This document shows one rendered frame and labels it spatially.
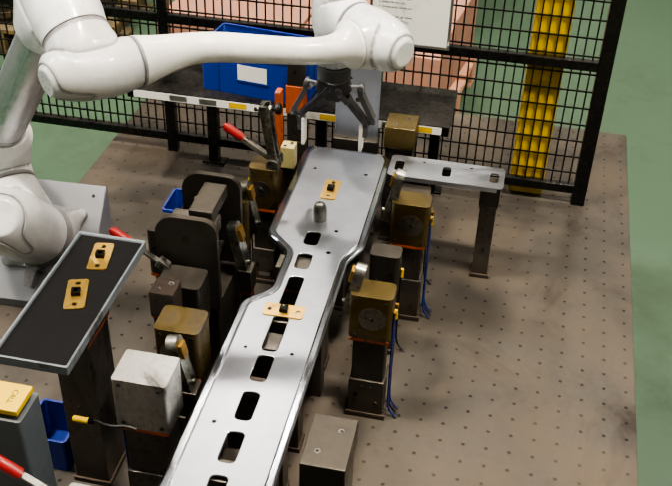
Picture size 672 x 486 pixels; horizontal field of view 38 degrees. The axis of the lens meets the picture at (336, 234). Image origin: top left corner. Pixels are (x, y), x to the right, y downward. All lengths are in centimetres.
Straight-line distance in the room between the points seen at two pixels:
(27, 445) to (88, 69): 67
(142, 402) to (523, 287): 121
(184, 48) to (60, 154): 264
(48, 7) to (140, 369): 69
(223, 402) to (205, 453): 12
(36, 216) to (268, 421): 82
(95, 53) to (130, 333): 83
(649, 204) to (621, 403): 211
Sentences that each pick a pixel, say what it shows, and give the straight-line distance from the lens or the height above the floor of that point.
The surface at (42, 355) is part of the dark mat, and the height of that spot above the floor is 116.
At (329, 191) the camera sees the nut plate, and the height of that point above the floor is 100.
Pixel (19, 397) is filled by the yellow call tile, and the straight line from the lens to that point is 169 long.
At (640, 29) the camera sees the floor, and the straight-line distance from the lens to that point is 604.
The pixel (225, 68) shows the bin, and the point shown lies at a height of 110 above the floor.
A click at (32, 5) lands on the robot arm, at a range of 196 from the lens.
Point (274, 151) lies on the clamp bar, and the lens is 236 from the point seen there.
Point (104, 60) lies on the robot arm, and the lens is 189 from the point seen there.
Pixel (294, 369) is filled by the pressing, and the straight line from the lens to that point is 191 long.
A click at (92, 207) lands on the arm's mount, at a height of 90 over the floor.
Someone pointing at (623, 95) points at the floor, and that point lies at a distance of 525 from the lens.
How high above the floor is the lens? 232
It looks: 36 degrees down
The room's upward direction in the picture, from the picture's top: 2 degrees clockwise
